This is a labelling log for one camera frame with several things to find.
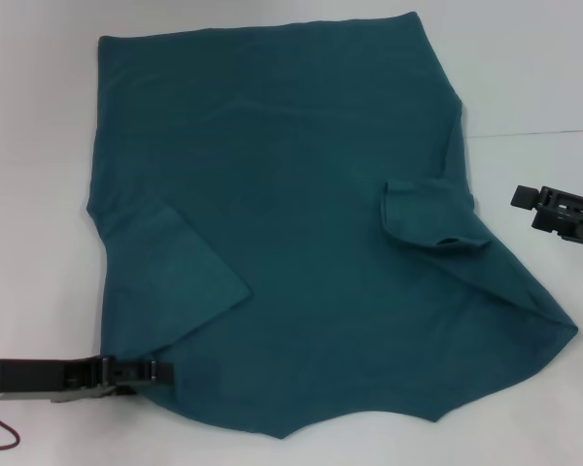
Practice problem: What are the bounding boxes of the blue-green t-shirt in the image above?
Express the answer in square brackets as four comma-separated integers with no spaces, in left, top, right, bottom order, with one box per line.
[84,11,581,428]

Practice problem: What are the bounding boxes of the thin red cable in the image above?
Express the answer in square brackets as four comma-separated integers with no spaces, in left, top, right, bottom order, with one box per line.
[0,406,24,450]

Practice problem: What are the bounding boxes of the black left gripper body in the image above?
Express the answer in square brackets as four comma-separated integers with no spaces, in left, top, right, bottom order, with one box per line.
[0,354,104,395]

